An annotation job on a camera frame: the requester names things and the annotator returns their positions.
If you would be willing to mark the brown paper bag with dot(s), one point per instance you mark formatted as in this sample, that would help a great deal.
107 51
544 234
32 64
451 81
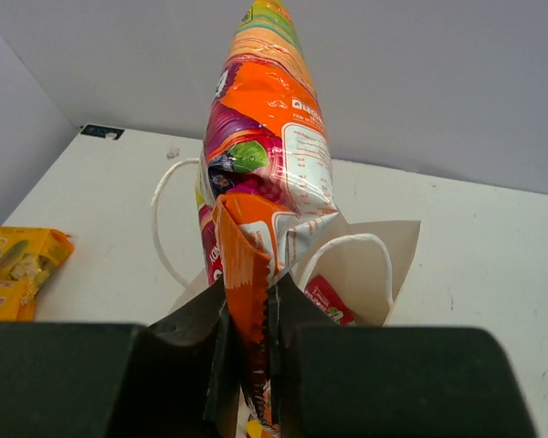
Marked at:
347 255

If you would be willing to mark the magenta candy packet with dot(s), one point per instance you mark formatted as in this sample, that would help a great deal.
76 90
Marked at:
324 296

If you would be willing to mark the blue label left corner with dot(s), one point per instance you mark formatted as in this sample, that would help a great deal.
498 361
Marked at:
103 132

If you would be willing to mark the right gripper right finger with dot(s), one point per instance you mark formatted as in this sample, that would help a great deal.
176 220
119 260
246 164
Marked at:
329 380

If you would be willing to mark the large yellow snack bag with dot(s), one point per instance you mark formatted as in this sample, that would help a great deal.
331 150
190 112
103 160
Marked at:
29 257

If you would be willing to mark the orange snack packet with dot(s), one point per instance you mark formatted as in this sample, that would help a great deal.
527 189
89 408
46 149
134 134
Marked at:
265 103

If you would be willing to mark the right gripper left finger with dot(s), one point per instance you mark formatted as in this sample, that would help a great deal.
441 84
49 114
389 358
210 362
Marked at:
175 378

